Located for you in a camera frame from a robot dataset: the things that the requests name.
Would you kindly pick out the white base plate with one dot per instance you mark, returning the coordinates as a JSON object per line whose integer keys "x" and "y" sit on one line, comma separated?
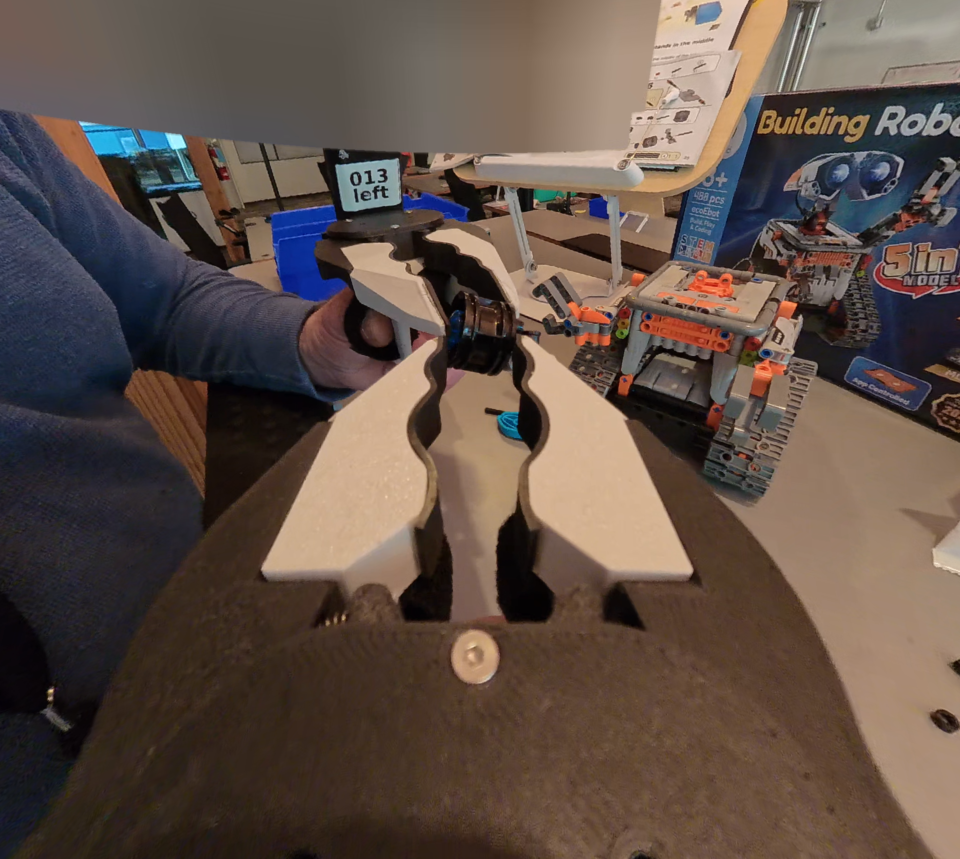
{"x": 577, "y": 300}

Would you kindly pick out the blue plastic tool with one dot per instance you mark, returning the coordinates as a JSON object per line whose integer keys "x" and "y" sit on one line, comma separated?
{"x": 510, "y": 424}

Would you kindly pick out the blue robot kit box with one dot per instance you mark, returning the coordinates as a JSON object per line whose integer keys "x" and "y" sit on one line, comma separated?
{"x": 825, "y": 236}

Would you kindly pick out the black perforated panel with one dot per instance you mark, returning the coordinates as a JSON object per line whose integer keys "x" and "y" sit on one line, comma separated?
{"x": 255, "y": 439}

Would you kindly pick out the person's left forearm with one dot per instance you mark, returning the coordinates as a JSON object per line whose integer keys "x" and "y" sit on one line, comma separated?
{"x": 225, "y": 319}

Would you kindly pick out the instruction booklet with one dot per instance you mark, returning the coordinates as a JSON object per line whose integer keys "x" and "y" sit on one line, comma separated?
{"x": 697, "y": 101}

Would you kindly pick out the person's left hand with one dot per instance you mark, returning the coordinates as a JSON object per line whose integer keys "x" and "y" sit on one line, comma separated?
{"x": 322, "y": 349}

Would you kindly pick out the tracked toy robot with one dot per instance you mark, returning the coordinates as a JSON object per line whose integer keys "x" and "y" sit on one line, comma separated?
{"x": 690, "y": 364}

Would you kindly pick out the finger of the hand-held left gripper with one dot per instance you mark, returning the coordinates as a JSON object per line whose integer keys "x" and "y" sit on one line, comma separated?
{"x": 480, "y": 259}
{"x": 390, "y": 289}

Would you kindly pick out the black toy wheel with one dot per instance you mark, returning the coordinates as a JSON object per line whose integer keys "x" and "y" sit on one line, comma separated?
{"x": 484, "y": 334}

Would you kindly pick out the blue translucent ball piece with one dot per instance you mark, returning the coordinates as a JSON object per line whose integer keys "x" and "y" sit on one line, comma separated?
{"x": 454, "y": 334}

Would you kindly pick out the blue storage bin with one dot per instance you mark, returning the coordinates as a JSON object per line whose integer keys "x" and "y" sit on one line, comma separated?
{"x": 300, "y": 251}

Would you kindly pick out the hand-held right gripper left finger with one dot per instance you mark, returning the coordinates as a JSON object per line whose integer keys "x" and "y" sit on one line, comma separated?
{"x": 352, "y": 499}

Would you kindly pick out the plastic bags of sheets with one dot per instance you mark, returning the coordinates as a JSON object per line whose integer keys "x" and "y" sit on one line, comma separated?
{"x": 949, "y": 548}

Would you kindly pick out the tan wooden board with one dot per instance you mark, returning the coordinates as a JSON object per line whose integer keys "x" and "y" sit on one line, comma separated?
{"x": 165, "y": 416}

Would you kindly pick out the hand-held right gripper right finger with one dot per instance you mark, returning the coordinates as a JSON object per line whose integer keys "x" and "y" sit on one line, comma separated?
{"x": 607, "y": 499}

